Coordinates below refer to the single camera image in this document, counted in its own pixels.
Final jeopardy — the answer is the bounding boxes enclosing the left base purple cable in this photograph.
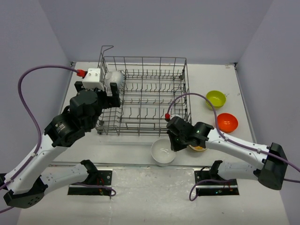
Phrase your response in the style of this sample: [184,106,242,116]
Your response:
[72,182,117,197]

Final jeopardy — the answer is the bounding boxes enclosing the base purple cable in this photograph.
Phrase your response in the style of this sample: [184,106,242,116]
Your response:
[72,182,117,197]
[189,179,235,202]

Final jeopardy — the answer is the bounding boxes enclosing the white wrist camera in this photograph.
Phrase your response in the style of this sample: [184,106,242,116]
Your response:
[82,68,105,91]
[170,114,181,119]

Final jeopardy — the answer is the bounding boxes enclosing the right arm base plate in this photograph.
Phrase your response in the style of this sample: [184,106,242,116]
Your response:
[194,167,240,196]

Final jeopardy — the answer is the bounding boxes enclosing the white bowl front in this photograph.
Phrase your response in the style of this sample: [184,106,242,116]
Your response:
[154,160,174,167]

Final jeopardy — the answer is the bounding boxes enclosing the white bowl back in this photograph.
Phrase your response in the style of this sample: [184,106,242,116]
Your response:
[105,71,125,89]

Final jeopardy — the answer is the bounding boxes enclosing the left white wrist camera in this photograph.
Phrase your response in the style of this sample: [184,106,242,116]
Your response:
[82,68,105,91]

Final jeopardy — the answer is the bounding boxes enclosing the white bowl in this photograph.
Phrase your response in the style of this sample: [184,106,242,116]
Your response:
[150,139,176,162]
[105,71,125,89]
[154,160,174,167]

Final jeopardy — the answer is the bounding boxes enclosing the lime green bowl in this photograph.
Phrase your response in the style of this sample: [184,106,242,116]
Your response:
[206,101,225,110]
[206,90,226,108]

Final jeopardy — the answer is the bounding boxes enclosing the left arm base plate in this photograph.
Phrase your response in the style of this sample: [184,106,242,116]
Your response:
[67,169,115,197]

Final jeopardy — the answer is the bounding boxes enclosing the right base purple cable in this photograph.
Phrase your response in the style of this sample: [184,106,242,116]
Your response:
[189,179,235,202]

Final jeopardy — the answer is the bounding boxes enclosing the grey wire dish rack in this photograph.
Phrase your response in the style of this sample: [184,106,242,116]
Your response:
[96,45,192,136]

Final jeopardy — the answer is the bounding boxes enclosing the orange bowl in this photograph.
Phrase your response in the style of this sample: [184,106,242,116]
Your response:
[218,124,238,133]
[217,113,239,125]

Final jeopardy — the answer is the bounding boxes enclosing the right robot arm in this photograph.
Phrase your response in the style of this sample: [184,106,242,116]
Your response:
[166,116,287,190]

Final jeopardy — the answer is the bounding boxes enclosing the blue yellow patterned bowl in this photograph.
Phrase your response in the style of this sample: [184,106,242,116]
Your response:
[189,145,207,152]

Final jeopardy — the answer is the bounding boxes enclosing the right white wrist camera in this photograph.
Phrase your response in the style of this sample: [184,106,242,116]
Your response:
[170,114,181,119]

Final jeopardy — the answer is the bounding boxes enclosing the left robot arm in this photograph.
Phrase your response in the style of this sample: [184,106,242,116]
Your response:
[0,82,120,209]

